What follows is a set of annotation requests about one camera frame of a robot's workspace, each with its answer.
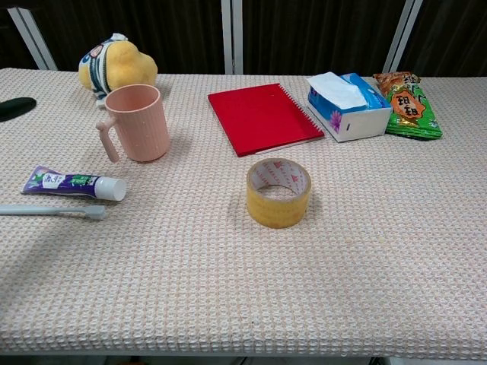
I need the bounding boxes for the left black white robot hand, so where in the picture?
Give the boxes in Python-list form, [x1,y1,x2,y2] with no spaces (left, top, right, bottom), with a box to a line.
[0,97,37,123]

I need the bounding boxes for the pink ribbed plastic cup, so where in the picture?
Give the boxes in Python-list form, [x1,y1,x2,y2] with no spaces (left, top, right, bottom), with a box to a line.
[95,84,171,164]

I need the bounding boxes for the white slanted frame post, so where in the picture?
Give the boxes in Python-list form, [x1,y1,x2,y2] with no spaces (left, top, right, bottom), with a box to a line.
[6,6,59,71]
[382,0,424,75]

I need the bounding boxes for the red spiral notebook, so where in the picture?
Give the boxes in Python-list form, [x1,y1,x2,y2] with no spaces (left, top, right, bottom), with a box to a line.
[207,83,326,158]

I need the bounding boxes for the green orange snack bag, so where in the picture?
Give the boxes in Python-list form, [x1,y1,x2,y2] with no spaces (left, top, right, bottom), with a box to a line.
[372,71,444,141]

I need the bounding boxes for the blue white tissue box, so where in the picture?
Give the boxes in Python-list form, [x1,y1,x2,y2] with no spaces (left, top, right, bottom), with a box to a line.
[306,71,393,144]

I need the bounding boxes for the purple toothpaste tube white cap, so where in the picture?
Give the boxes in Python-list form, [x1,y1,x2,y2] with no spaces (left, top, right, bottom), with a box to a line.
[21,165,127,202]

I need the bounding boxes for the beige waffle tablecloth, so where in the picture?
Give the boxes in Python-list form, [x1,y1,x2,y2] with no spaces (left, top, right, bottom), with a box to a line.
[0,68,487,360]

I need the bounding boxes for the black pleated curtain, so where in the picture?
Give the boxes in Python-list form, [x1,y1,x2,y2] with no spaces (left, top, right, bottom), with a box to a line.
[0,0,487,79]

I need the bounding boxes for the yellow plush toy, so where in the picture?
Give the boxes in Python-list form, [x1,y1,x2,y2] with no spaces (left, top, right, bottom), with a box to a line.
[78,33,159,110]

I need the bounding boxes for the white upright frame post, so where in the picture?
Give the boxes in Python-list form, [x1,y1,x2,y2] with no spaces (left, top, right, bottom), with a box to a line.
[221,0,244,75]

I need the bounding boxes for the grey toothbrush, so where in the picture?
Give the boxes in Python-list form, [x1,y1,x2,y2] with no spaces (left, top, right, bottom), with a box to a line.
[0,204,107,221]

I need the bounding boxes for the yellowish packing tape roll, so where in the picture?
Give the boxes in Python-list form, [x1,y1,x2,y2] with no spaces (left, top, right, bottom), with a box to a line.
[246,157,313,230]

